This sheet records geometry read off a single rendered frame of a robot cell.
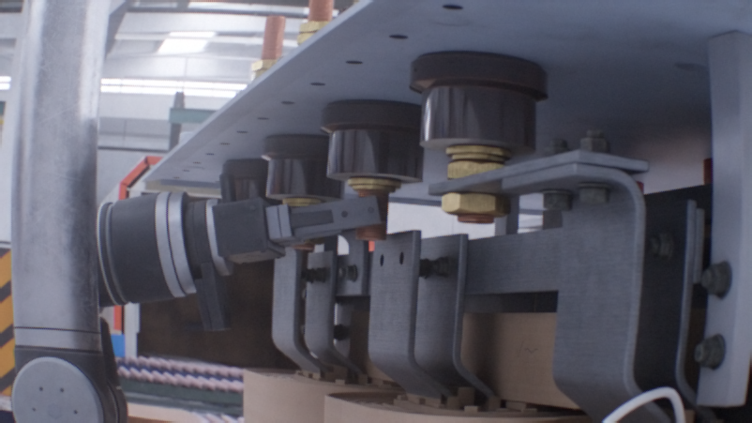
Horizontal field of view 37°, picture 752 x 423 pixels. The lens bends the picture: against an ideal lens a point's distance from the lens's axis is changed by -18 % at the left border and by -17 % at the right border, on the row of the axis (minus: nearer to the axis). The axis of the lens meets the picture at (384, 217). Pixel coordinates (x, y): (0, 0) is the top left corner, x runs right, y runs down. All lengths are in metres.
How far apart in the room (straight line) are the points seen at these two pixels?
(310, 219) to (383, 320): 0.12
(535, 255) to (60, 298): 0.42
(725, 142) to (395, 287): 0.52
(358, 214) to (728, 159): 0.53
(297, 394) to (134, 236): 0.39
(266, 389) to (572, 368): 0.79
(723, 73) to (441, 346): 0.54
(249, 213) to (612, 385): 0.51
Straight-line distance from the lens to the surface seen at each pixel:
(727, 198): 0.80
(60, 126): 1.12
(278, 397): 1.57
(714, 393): 0.79
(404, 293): 1.20
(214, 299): 1.24
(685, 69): 0.95
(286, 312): 1.65
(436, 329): 1.25
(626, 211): 0.80
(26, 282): 1.11
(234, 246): 1.20
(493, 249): 1.15
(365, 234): 1.24
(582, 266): 0.85
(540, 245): 1.05
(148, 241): 1.23
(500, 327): 1.24
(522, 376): 1.18
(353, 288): 1.53
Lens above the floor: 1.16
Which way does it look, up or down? 4 degrees up
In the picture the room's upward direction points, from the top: 3 degrees clockwise
